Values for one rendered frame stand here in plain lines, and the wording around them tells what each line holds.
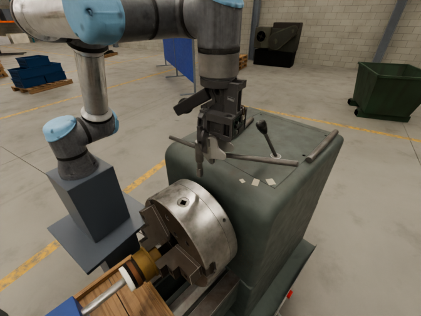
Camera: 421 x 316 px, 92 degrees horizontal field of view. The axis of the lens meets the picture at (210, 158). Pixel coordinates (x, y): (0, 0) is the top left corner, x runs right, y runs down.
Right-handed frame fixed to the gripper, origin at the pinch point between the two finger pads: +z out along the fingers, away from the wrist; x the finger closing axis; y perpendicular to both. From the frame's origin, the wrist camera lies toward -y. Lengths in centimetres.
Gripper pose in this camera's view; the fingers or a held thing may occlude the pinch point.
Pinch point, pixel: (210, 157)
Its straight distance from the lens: 51.5
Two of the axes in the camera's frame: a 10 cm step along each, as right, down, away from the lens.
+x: 5.4, -5.0, 6.8
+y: 8.4, 3.1, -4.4
